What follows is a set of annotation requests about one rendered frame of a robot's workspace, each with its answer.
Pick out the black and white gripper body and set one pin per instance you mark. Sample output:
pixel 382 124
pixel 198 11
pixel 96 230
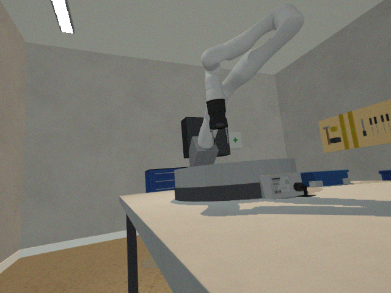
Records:
pixel 215 104

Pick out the blue square tray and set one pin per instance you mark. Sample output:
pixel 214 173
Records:
pixel 325 178

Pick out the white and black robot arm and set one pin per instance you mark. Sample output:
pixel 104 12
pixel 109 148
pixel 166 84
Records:
pixel 286 20

